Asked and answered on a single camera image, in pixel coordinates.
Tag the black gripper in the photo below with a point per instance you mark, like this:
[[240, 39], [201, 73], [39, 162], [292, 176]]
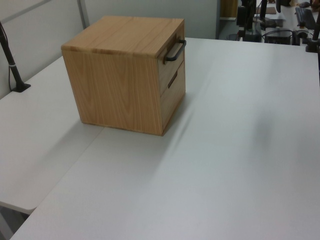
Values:
[[247, 2]]

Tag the wooden two-drawer cabinet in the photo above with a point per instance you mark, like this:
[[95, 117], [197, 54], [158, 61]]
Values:
[[112, 87]]

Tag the black pole with round base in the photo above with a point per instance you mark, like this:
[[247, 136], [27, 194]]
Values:
[[262, 10]]

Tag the black device with green part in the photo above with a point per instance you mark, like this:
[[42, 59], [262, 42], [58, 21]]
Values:
[[255, 37]]

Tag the brown flat pad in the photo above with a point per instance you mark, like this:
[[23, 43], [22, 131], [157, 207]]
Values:
[[270, 10]]

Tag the dark brown desk item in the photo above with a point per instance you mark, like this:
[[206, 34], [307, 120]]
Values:
[[273, 23]]

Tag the black electronics box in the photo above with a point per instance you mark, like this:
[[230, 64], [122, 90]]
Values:
[[278, 37]]

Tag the black computer keyboard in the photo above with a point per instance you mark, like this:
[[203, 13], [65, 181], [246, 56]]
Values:
[[305, 17]]

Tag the black computer mouse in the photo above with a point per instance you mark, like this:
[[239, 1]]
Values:
[[304, 4]]

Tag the black clamp stand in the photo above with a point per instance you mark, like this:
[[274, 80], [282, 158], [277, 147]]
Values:
[[312, 45]]

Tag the grey partition post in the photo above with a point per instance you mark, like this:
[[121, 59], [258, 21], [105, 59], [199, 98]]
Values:
[[83, 12]]

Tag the black camera stand pole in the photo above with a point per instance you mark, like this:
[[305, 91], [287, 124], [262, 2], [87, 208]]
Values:
[[22, 88]]

